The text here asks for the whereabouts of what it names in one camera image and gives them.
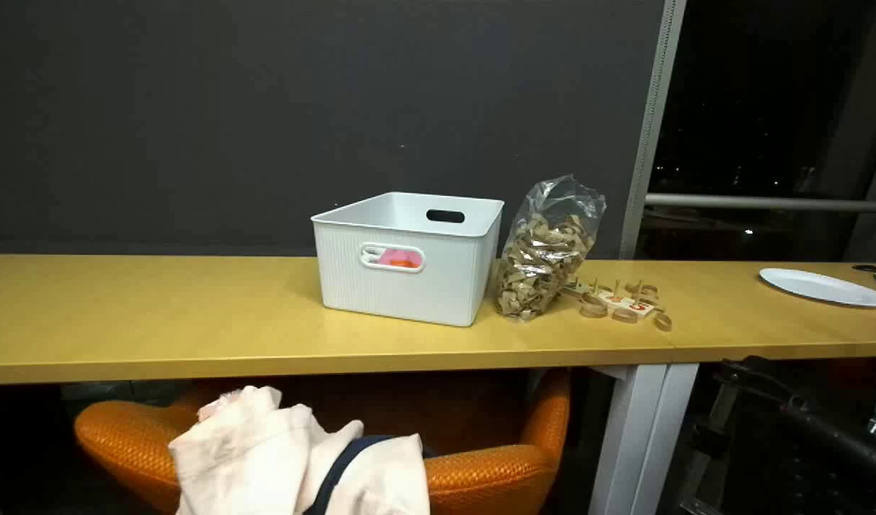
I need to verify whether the navy blue shirt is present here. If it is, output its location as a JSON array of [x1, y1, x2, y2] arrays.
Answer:
[[303, 434, 396, 515]]

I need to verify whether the white plastic basket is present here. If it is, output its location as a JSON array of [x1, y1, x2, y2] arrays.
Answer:
[[310, 188, 506, 330]]

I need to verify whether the orange mesh chair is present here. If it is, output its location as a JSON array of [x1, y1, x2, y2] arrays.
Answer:
[[71, 368, 577, 515]]

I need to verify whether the white table leg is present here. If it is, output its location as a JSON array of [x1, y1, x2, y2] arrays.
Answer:
[[587, 364, 701, 515]]

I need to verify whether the white plate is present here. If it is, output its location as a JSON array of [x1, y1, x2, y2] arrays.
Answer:
[[757, 267, 876, 311]]

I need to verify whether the black tripod stand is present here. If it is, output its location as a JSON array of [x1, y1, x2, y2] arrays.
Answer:
[[680, 354, 876, 515]]

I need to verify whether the grey window post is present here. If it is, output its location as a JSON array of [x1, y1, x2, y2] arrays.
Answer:
[[615, 0, 691, 261]]

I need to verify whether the grey window rail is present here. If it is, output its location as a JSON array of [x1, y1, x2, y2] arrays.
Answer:
[[645, 192, 876, 215]]

